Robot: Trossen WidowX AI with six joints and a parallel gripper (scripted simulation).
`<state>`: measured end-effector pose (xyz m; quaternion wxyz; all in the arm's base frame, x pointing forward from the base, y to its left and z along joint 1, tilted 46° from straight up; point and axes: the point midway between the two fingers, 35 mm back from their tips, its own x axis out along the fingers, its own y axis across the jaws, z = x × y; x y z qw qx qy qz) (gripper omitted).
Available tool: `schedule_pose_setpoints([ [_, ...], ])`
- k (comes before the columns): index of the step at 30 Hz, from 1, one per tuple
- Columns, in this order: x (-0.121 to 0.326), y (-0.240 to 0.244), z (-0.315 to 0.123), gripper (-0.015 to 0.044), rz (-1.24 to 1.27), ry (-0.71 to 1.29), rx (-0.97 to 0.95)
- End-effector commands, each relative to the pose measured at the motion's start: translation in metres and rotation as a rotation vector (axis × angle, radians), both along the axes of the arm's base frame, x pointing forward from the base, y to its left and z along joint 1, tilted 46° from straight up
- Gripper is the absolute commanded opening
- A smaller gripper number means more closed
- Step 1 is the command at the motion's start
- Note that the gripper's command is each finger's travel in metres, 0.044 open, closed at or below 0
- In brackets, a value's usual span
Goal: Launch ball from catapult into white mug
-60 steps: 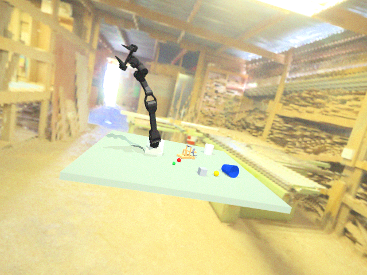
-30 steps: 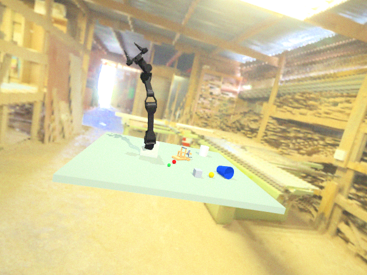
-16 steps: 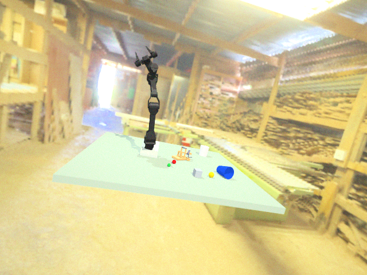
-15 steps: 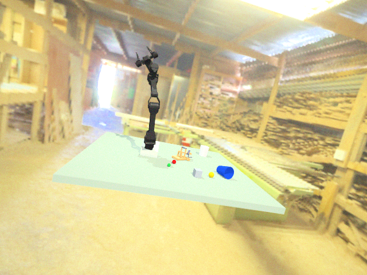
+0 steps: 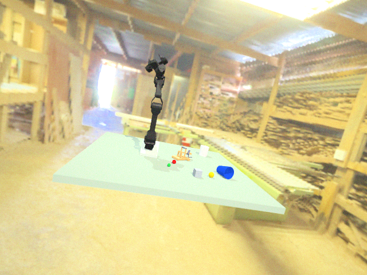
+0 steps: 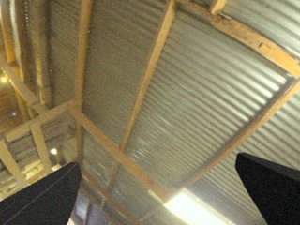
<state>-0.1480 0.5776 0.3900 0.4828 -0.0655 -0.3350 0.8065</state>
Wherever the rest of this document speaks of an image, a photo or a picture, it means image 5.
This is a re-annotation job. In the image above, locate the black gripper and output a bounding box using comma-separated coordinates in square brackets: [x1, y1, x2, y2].
[145, 54, 168, 73]

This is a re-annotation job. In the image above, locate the white paper cup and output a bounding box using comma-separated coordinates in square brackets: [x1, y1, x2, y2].
[199, 145, 209, 157]

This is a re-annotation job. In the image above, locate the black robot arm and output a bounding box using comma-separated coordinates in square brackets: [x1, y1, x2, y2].
[144, 59, 166, 150]

